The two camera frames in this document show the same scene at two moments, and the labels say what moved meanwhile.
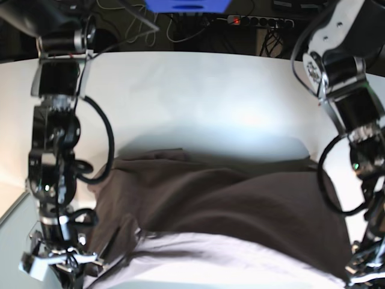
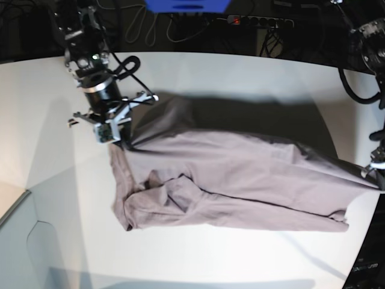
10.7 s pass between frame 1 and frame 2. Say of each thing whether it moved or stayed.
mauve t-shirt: moved
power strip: stayed
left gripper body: moved
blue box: stayed
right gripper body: moved
